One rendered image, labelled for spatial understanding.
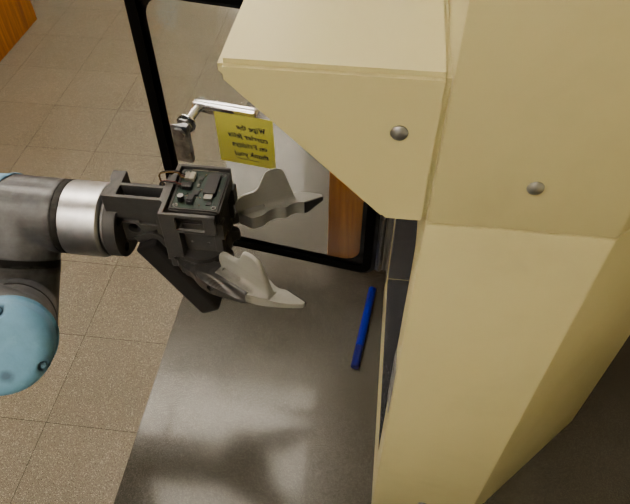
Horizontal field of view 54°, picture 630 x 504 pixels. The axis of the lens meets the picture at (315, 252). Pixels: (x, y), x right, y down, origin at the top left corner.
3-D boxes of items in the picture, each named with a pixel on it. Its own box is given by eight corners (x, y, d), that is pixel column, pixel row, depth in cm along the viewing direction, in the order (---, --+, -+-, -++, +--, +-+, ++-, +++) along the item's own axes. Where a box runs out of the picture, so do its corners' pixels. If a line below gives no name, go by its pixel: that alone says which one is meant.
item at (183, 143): (191, 165, 79) (184, 129, 75) (176, 162, 80) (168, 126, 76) (197, 155, 81) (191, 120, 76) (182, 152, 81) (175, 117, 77)
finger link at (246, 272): (280, 291, 51) (205, 238, 55) (283, 332, 55) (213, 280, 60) (305, 270, 53) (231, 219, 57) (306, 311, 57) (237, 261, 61)
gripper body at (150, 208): (220, 221, 54) (88, 210, 55) (230, 283, 60) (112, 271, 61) (238, 165, 59) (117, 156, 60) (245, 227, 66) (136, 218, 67)
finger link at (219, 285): (233, 303, 56) (170, 255, 60) (235, 313, 57) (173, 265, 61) (269, 273, 58) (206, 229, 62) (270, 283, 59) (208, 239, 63)
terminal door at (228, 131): (374, 275, 88) (404, 8, 58) (179, 233, 94) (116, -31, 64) (375, 271, 89) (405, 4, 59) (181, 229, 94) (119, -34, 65)
